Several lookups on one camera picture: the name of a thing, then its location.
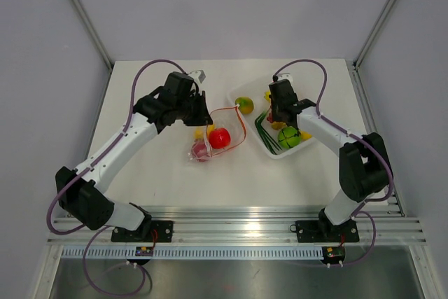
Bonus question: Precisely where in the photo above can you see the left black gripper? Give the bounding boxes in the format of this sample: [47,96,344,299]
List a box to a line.
[175,91,213,127]

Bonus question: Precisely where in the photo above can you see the yellow bell pepper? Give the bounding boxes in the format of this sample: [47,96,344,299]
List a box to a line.
[194,124,215,140]

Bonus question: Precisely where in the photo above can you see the green spring onion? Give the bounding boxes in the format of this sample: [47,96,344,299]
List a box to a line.
[254,110,281,155]

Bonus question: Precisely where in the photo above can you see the red apple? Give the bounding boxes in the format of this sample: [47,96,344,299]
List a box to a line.
[209,127,231,149]

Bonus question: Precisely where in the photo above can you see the clear orange-zip bag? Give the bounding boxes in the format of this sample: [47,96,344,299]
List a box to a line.
[188,105,247,162]

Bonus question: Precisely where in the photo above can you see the red pomegranate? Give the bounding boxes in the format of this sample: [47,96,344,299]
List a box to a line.
[190,139,211,162]

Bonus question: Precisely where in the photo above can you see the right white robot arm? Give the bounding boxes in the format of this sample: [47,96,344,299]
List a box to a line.
[269,76,393,242]

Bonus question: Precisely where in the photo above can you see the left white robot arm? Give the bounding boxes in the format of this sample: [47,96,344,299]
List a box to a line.
[55,70,212,242]

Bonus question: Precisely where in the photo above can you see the yellow star fruit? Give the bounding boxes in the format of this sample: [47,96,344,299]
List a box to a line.
[271,122,286,130]

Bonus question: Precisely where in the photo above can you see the yellow banana bunch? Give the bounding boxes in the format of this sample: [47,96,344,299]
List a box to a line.
[264,91,271,102]

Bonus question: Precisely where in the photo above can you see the green apple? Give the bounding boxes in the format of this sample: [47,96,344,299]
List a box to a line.
[277,126,302,149]

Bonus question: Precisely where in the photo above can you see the yellow lemon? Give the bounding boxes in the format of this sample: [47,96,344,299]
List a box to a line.
[300,130,312,141]

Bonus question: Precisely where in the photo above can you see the green orange mango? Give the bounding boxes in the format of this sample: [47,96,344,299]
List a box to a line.
[234,97,254,115]

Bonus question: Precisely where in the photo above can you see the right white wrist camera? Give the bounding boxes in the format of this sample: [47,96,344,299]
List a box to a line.
[272,73,293,83]

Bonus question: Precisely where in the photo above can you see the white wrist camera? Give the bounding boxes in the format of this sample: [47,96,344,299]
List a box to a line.
[272,73,293,83]
[188,69,206,84]

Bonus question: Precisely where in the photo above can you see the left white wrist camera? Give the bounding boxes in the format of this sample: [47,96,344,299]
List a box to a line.
[188,69,206,84]

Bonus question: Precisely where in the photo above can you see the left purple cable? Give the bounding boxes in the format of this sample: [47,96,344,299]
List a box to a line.
[46,59,186,235]

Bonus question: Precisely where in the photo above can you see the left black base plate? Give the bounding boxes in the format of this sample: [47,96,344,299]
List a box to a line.
[111,220,174,243]

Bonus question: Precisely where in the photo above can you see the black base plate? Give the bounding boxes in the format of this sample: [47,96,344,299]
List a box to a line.
[289,220,360,243]
[111,220,174,243]

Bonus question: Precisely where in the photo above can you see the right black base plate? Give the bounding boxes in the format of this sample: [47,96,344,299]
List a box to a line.
[289,220,360,243]

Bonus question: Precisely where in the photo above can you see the white slotted cable duct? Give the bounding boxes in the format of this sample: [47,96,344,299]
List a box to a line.
[61,245,323,260]

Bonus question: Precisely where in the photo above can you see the left aluminium frame post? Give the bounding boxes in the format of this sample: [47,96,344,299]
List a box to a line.
[69,0,114,73]

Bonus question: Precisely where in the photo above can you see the aluminium frame post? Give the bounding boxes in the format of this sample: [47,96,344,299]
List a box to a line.
[353,0,399,71]
[69,0,114,73]

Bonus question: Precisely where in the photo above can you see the right aluminium frame post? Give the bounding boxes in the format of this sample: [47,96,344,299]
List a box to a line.
[353,0,399,71]

